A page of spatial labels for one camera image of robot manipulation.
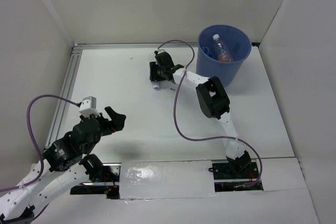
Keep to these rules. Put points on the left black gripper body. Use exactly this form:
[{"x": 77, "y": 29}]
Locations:
[{"x": 105, "y": 129}]

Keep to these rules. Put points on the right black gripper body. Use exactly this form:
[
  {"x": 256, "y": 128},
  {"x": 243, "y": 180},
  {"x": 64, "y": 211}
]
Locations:
[{"x": 157, "y": 72}]

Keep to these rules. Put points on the blue plastic bin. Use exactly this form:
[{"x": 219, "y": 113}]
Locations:
[{"x": 238, "y": 44}]

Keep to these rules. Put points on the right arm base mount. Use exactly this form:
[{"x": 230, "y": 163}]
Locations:
[{"x": 225, "y": 180}]

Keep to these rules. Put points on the orange juice bottle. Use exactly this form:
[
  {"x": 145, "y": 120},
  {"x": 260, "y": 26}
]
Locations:
[{"x": 225, "y": 58}]

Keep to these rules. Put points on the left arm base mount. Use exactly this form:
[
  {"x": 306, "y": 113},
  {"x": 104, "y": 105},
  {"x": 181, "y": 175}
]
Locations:
[{"x": 107, "y": 185}]

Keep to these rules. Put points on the crushed bottle blue label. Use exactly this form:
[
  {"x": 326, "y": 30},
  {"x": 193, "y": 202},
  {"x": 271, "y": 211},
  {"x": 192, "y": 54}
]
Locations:
[{"x": 207, "y": 52}]

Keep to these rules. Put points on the clear bottle blue pepsi label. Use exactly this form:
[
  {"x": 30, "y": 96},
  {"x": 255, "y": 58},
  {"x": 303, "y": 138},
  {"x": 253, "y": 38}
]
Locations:
[{"x": 153, "y": 72}]

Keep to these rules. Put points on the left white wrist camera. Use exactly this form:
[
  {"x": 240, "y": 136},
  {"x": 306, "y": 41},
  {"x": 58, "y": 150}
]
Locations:
[{"x": 88, "y": 107}]

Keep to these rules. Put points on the clear bottle white cap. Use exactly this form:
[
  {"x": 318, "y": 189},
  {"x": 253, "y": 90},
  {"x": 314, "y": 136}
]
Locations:
[{"x": 220, "y": 46}]

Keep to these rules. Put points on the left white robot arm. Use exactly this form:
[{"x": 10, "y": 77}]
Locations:
[{"x": 69, "y": 161}]

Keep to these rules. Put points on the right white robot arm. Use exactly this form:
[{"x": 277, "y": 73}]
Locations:
[{"x": 214, "y": 103}]

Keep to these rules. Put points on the aluminium frame rail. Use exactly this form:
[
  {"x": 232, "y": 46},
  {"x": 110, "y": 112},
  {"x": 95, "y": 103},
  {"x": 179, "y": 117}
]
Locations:
[{"x": 118, "y": 77}]

